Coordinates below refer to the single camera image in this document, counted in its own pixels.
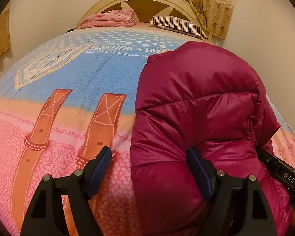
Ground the magenta puffer down jacket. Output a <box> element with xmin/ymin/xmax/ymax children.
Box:
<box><xmin>130</xmin><ymin>41</ymin><xmax>291</xmax><ymax>235</ymax></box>

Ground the beige curtain on left wall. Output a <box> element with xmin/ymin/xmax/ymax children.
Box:
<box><xmin>0</xmin><ymin>2</ymin><xmax>11</xmax><ymax>57</ymax></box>

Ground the cream wooden headboard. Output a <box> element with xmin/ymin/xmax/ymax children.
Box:
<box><xmin>77</xmin><ymin>0</ymin><xmax>215</xmax><ymax>44</ymax></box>

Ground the striped pillow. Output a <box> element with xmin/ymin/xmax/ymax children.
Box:
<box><xmin>149</xmin><ymin>16</ymin><xmax>208</xmax><ymax>40</ymax></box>

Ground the folded pink blanket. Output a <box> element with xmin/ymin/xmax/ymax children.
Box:
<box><xmin>77</xmin><ymin>9</ymin><xmax>136</xmax><ymax>29</ymax></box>

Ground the blue pink printed bedspread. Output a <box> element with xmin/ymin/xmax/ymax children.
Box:
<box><xmin>0</xmin><ymin>27</ymin><xmax>295</xmax><ymax>235</ymax></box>

